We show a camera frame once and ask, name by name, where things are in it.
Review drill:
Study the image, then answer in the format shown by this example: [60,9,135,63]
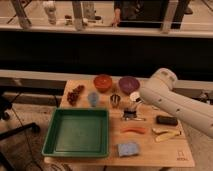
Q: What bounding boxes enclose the black handled brush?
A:
[123,102,140,120]

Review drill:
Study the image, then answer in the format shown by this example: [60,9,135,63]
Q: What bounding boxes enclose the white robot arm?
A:
[139,68,213,138]

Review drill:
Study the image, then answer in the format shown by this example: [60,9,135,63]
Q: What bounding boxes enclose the metal cup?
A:
[110,94,121,108]

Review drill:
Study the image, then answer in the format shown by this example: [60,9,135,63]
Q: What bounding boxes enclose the small blue cup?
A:
[87,92,99,107]

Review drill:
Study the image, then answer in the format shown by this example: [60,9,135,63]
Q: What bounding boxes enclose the white lidded container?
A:
[130,91,140,102]

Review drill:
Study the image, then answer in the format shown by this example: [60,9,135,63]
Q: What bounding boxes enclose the purple bowl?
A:
[118,76,140,95]

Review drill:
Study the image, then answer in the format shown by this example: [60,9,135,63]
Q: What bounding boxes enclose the metal spoon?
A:
[121,117,146,121]

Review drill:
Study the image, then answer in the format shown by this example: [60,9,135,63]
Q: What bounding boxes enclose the black eraser block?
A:
[156,115,178,126]

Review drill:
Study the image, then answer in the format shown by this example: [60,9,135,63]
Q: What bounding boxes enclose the wooden board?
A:
[43,80,195,167]

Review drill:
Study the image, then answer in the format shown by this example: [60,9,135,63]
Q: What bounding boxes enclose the orange bowl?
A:
[93,74,112,93]

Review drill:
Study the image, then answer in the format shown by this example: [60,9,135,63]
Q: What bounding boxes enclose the yellow banana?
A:
[152,128,181,142]

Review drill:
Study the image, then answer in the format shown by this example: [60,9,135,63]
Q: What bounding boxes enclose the blue sponge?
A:
[118,142,139,157]

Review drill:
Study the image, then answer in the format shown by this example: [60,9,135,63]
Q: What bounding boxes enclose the red grape bunch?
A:
[67,85,85,106]

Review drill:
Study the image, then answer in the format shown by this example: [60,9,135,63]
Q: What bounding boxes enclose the green plastic tray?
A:
[42,108,109,158]

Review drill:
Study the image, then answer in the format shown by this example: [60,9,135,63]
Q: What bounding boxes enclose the person in dark clothes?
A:
[111,0,192,29]

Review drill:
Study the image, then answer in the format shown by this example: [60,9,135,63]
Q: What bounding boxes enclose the white bottle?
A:
[43,1,56,25]

